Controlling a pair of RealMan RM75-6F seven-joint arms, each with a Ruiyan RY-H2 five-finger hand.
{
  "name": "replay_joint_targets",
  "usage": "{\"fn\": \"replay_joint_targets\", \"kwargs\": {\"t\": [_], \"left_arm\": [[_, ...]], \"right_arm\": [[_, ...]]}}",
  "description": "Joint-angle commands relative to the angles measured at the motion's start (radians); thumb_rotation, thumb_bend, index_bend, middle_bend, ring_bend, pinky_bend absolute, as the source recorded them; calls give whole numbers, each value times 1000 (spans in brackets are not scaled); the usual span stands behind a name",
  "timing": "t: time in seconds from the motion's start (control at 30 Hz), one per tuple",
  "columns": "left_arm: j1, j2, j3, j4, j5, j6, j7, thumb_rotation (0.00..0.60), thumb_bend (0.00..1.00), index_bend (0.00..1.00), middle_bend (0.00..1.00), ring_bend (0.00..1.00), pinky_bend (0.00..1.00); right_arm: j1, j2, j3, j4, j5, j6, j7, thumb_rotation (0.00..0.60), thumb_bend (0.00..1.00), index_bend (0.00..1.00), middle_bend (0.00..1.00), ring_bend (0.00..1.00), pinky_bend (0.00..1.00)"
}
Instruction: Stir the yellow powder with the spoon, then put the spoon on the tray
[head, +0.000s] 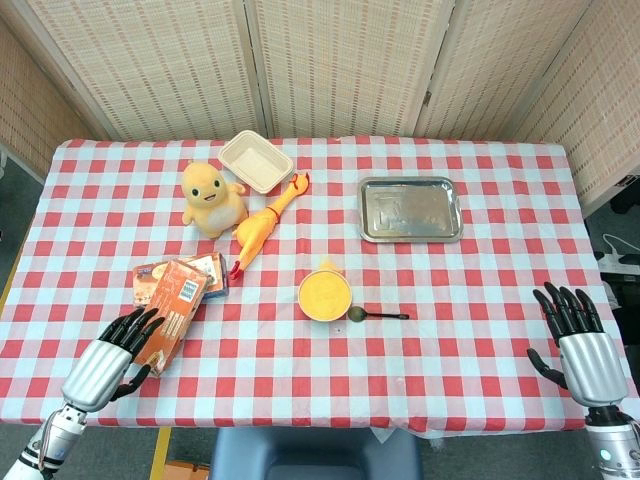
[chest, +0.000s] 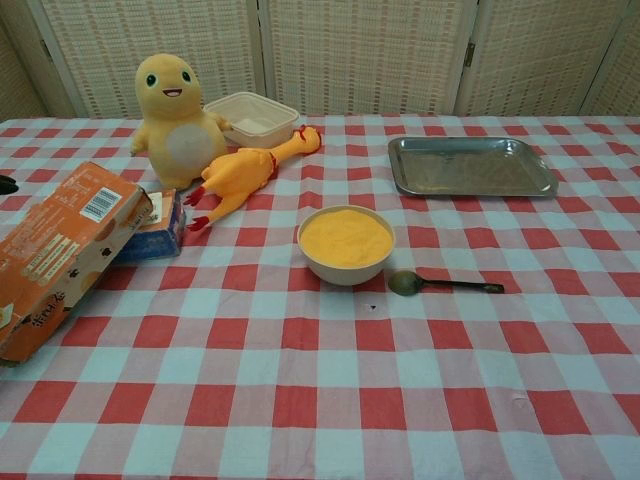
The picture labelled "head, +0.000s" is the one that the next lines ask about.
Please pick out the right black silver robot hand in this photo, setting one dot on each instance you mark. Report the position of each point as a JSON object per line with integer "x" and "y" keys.
{"x": 590, "y": 365}

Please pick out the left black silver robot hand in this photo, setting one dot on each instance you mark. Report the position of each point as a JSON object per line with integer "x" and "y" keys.
{"x": 95, "y": 365}

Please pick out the long orange carton box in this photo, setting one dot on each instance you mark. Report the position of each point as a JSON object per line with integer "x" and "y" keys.
{"x": 170, "y": 310}

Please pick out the dark metal spoon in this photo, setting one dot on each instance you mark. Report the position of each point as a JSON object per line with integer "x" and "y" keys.
{"x": 357, "y": 314}

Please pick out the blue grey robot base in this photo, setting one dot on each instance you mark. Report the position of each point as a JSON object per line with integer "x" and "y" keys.
{"x": 315, "y": 455}

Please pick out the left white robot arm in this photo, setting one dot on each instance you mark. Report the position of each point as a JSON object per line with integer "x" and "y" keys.
{"x": 50, "y": 440}

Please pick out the yellow bowl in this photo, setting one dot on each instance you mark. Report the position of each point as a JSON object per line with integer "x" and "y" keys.
{"x": 325, "y": 316}

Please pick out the white power strip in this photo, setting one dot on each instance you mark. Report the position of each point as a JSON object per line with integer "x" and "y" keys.
{"x": 620, "y": 262}

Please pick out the orange floor box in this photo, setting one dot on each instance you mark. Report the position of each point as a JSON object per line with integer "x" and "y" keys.
{"x": 187, "y": 471}

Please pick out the blue orange snack box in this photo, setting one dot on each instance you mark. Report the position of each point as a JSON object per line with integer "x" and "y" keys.
{"x": 216, "y": 272}

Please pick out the black floor object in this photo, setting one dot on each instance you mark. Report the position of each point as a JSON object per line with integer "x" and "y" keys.
{"x": 627, "y": 202}

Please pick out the yellow plush toy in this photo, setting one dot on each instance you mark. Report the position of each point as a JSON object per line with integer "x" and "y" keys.
{"x": 210, "y": 200}

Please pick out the yellow rubber chicken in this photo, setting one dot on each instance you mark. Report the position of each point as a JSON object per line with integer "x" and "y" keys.
{"x": 255, "y": 230}

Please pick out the red white checkered tablecloth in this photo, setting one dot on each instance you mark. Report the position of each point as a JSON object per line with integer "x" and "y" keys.
{"x": 320, "y": 370}

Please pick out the rectangular metal tray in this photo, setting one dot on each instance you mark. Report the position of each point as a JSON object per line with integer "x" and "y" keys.
{"x": 410, "y": 210}

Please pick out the beige rectangular food container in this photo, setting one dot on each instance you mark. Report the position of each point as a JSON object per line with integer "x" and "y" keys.
{"x": 255, "y": 160}

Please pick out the metal screen hinge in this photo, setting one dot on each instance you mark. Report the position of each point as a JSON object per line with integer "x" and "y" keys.
{"x": 427, "y": 97}

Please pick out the woven folding screen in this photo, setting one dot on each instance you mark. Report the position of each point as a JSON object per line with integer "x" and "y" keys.
{"x": 340, "y": 65}

